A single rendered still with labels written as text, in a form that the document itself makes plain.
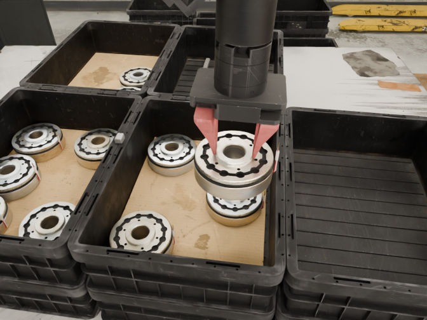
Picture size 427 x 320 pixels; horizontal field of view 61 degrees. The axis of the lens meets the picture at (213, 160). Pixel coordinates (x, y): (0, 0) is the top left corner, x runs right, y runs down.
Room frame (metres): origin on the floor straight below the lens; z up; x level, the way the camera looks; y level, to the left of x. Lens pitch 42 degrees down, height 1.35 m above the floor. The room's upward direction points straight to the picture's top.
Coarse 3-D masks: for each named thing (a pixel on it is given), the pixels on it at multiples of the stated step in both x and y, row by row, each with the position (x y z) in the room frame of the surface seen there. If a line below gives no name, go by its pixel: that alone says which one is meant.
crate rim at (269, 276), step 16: (128, 128) 0.56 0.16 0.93; (112, 160) 0.47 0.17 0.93; (96, 192) 0.39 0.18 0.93; (96, 208) 0.36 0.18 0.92; (80, 224) 0.33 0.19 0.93; (80, 240) 0.30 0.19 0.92; (80, 256) 0.28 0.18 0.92; (96, 256) 0.28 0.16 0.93; (112, 256) 0.27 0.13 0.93; (128, 256) 0.28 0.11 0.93; (144, 256) 0.27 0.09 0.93; (160, 256) 0.27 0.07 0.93; (176, 256) 0.27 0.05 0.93; (176, 272) 0.26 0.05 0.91; (192, 272) 0.26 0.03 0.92; (208, 272) 0.26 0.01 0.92; (224, 272) 0.25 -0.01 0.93; (240, 272) 0.25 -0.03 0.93; (256, 272) 0.25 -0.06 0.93; (272, 272) 0.25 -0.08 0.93
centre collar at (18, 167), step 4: (0, 164) 0.52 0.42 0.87; (4, 164) 0.52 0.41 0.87; (8, 164) 0.53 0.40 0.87; (12, 164) 0.53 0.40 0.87; (16, 164) 0.52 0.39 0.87; (0, 168) 0.51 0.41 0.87; (16, 168) 0.51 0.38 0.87; (20, 168) 0.52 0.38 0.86; (0, 172) 0.51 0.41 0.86; (12, 172) 0.50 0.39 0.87; (16, 172) 0.50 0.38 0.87; (0, 176) 0.49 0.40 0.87; (4, 176) 0.49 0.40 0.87; (8, 176) 0.49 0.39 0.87; (12, 176) 0.49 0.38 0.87
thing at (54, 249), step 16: (80, 96) 0.68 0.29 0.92; (96, 96) 0.68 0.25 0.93; (112, 96) 0.67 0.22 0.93; (128, 96) 0.67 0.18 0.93; (128, 112) 0.61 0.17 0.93; (112, 144) 0.51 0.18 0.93; (96, 176) 0.43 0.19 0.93; (80, 208) 0.36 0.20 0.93; (0, 240) 0.30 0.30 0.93; (32, 240) 0.30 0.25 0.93; (48, 240) 0.30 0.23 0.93; (64, 240) 0.30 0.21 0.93; (32, 256) 0.29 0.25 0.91; (48, 256) 0.29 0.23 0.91; (64, 256) 0.29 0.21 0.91
